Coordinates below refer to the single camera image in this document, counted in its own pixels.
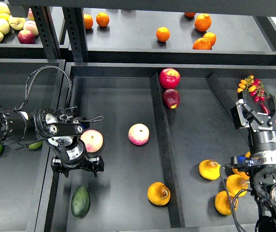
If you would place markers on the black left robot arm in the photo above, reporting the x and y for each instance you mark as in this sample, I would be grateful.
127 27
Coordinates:
61 128

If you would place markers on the pale peach on shelf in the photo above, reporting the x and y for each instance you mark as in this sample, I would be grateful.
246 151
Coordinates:
31 26

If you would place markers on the pink apple left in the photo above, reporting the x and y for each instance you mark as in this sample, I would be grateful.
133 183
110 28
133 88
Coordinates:
93 140

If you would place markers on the red chili pepper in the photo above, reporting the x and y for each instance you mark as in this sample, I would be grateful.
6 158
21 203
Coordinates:
265 109

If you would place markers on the dark green avocado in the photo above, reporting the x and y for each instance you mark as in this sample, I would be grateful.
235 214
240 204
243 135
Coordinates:
80 202

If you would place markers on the dark red apple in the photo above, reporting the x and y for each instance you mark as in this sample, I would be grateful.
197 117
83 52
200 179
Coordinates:
171 98

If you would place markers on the yellow apple on shelf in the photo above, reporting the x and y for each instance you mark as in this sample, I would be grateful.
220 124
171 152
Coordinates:
16 23

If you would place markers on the orange on shelf far left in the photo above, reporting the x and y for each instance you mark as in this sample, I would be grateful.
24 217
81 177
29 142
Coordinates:
88 21

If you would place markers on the orange on shelf front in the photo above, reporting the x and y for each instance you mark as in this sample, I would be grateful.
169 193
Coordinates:
202 44

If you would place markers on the black middle tray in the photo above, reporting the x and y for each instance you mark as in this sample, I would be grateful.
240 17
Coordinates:
118 196

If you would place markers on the red apple on shelf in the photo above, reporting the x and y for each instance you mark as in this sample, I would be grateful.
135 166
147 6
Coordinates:
26 37

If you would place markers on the pink apple centre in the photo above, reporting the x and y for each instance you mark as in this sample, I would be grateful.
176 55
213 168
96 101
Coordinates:
138 134

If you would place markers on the yellow pear bottom pile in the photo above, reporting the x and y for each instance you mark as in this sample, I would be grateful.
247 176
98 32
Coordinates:
222 203

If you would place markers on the orange at shelf back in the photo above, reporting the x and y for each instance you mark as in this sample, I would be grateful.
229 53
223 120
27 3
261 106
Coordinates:
189 14

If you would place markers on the cherry tomato bunch upper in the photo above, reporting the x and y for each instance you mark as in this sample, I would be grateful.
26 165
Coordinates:
254 87

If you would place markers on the large orange on shelf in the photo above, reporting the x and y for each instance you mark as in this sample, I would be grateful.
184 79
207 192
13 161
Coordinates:
203 22

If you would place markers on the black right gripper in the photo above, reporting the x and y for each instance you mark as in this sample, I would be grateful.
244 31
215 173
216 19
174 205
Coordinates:
262 133

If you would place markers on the pink apple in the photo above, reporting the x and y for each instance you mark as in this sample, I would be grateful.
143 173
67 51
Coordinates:
138 134
93 140

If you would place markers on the orange on shelf centre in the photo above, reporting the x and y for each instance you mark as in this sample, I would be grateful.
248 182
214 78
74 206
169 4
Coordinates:
162 34

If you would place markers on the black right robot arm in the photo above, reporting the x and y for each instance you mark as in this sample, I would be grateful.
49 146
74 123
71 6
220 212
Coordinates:
261 164

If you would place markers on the bright red apple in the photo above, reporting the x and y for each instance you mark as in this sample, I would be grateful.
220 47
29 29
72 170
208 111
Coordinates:
169 78

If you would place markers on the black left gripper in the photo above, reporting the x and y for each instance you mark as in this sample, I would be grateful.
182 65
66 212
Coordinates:
75 157

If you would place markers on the yellow pear middle pile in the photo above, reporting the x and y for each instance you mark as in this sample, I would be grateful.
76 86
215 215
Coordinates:
235 183

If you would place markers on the orange on shelf right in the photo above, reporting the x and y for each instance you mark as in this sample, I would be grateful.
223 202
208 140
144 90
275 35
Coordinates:
211 37

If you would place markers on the black shelf upright post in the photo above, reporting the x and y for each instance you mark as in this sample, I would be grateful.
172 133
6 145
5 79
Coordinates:
74 24

